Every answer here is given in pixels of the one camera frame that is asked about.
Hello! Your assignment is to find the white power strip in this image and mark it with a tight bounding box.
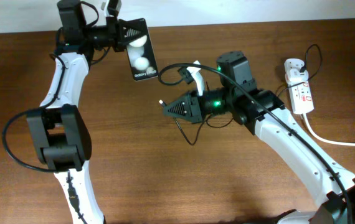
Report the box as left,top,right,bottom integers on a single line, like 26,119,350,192
284,58,314,114

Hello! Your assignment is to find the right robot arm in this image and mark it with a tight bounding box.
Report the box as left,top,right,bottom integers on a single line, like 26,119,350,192
163,51,355,224

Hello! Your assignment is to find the white power strip cord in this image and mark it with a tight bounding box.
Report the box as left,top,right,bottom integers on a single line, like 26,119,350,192
301,113,355,149

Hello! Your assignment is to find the white USB charger plug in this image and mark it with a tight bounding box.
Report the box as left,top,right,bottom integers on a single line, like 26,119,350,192
285,68,309,85

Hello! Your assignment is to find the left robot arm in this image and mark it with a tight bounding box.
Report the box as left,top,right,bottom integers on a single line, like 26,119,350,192
26,1,147,223

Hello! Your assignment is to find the black smartphone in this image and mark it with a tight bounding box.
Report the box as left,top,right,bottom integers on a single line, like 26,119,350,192
126,31,158,82

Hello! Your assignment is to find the thin black charging cable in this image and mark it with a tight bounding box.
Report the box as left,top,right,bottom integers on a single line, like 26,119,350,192
158,43,323,146

